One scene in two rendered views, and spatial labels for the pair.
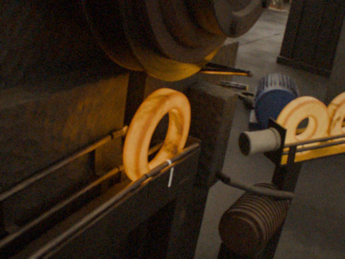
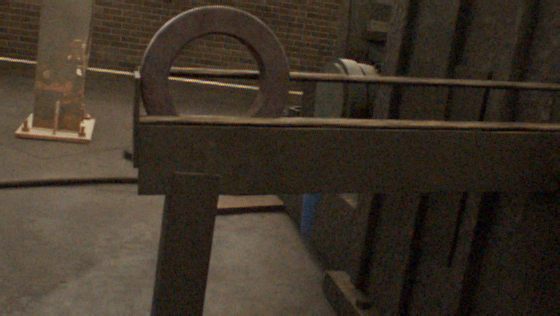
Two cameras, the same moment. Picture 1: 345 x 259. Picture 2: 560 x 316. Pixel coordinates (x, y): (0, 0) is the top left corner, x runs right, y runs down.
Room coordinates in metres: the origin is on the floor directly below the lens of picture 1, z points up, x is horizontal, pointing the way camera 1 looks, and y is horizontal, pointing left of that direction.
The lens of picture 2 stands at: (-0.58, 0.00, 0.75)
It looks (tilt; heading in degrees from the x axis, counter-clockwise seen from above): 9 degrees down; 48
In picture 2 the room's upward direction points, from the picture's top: 8 degrees clockwise
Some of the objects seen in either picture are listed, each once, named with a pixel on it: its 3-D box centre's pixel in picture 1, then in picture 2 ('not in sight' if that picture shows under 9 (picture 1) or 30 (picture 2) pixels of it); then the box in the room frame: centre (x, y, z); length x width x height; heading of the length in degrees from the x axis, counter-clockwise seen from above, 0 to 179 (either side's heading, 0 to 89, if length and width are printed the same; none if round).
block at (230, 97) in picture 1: (204, 135); not in sight; (1.02, -0.09, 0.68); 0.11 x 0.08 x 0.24; 62
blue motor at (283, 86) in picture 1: (276, 100); not in sight; (2.98, -0.69, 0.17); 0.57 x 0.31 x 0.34; 172
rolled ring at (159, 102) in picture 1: (158, 137); not in sight; (0.81, 0.02, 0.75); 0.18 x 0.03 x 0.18; 152
